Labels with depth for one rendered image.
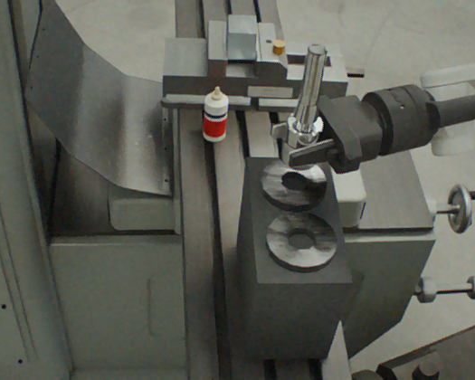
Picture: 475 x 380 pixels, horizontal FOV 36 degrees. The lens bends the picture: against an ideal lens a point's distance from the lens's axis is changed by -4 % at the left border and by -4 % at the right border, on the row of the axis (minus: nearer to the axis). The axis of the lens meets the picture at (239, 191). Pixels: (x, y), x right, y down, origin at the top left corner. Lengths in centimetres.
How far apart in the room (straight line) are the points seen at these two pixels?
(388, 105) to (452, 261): 155
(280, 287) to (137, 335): 86
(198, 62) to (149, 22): 187
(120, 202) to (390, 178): 59
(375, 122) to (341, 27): 240
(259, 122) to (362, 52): 187
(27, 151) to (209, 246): 35
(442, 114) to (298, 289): 29
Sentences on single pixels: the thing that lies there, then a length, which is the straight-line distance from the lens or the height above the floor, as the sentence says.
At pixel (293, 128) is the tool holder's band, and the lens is 92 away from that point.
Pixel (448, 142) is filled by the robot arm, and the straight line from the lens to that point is 104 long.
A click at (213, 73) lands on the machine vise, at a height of 99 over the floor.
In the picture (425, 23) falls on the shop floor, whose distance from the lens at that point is 353.
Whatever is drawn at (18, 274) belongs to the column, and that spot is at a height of 67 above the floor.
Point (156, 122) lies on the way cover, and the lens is 147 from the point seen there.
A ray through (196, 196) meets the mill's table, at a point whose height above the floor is 92.
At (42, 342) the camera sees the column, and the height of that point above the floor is 42.
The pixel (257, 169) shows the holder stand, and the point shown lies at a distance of 103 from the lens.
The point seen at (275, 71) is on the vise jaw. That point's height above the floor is 101.
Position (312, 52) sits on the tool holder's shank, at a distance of 86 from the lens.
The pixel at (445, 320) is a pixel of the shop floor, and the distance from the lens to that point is 233.
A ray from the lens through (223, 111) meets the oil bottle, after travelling 129.
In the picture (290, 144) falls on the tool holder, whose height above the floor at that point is 120.
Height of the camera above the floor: 183
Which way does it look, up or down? 47 degrees down
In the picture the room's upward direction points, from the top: 6 degrees clockwise
